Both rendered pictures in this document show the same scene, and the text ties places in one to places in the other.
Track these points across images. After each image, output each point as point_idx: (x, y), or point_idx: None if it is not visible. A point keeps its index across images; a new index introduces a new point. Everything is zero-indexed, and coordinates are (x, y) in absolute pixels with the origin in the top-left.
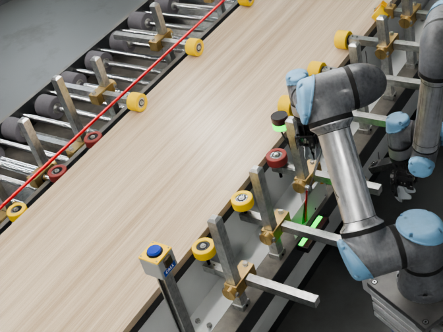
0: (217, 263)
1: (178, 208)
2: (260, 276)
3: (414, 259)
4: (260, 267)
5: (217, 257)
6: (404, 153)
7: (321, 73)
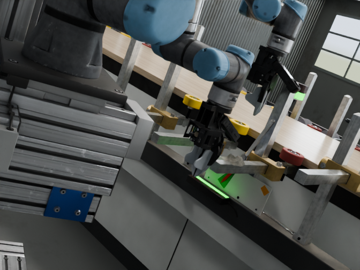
0: (184, 118)
1: (245, 116)
2: (155, 114)
3: None
4: (182, 157)
5: None
6: (211, 87)
7: None
